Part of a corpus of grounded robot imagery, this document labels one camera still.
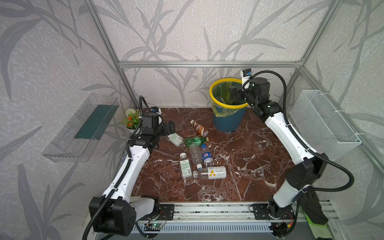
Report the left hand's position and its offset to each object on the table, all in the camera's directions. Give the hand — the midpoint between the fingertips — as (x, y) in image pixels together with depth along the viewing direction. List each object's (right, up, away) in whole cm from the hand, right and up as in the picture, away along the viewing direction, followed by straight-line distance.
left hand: (168, 119), depth 80 cm
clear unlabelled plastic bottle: (+15, -21, +9) cm, 28 cm away
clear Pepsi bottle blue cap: (+21, -22, +9) cm, 32 cm away
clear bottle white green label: (+2, -13, +17) cm, 22 cm away
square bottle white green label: (+9, -28, +7) cm, 30 cm away
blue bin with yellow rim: (+34, +1, +8) cm, 35 cm away
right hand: (+37, +20, -4) cm, 43 cm away
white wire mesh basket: (+73, -5, -16) cm, 75 cm away
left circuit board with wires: (-6, -52, -9) cm, 53 cm away
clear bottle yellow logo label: (+23, -29, +1) cm, 37 cm away
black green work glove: (+74, -46, -6) cm, 87 cm away
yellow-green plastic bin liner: (+32, +18, +23) cm, 43 cm away
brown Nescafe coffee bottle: (+17, -7, +21) cm, 28 cm away
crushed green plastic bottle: (+14, -14, +18) cm, 27 cm away
